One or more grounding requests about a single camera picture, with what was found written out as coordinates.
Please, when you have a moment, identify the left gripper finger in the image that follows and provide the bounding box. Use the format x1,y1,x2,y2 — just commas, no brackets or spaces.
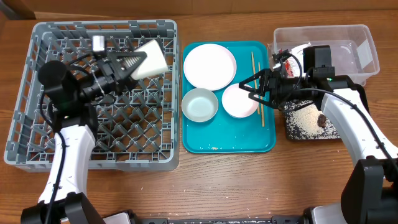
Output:
120,77,134,93
107,51,147,73

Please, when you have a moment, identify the red snack wrapper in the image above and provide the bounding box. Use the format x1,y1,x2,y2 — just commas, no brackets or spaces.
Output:
283,53,295,78

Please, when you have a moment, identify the white cup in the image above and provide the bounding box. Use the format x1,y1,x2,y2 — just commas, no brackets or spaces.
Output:
131,40,169,80

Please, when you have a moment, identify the white tissue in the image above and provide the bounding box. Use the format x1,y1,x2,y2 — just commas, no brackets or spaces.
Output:
289,42,312,60

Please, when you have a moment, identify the brown food scrap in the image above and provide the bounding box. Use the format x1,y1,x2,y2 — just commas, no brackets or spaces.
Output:
317,114,327,128

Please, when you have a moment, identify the grey bowl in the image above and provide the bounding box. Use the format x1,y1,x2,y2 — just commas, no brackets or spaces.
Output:
181,88,219,123

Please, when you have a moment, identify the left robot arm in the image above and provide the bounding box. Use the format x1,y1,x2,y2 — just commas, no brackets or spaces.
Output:
21,51,149,223

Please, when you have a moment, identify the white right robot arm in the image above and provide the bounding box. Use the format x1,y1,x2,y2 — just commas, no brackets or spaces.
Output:
239,45,397,223

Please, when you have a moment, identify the wooden chopstick right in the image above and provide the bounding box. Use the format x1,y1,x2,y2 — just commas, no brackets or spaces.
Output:
257,62,265,127

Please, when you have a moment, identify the wooden chopstick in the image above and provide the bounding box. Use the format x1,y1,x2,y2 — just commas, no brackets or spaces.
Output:
251,52,260,114
257,62,265,127

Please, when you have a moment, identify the wooden chopstick left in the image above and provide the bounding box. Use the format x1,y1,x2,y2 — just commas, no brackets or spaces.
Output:
251,52,260,114

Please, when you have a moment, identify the black tray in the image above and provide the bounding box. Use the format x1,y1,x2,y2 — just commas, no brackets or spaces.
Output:
279,87,340,141

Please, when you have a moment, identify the teal serving tray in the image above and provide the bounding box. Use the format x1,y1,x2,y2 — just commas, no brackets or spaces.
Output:
182,41,276,153

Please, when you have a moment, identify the grey plastic dish rack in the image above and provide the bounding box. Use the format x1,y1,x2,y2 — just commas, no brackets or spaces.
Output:
4,19,180,172

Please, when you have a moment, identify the large white plate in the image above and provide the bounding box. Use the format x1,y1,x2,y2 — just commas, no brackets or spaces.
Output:
183,44,237,91

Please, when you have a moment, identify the clear plastic bin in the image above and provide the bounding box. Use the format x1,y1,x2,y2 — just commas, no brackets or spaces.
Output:
268,24,380,86

